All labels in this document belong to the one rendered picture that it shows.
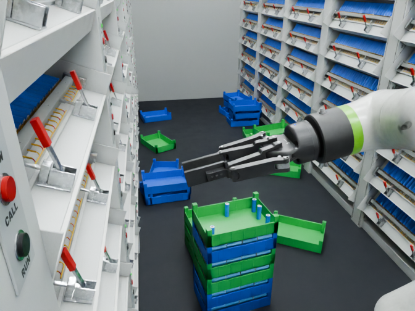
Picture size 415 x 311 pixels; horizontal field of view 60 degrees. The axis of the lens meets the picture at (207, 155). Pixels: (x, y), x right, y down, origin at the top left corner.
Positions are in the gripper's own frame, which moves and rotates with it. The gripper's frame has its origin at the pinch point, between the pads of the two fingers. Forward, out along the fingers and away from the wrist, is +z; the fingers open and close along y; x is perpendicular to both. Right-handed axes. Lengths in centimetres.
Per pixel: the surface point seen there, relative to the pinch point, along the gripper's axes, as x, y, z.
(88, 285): -6.3, -13.4, 21.4
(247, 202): -62, 74, -20
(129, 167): -43, 100, 29
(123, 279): -44, 29, 30
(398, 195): -87, 80, -96
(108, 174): -7.8, 24.7, 21.4
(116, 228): -26.0, 28.5, 25.7
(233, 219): -63, 66, -11
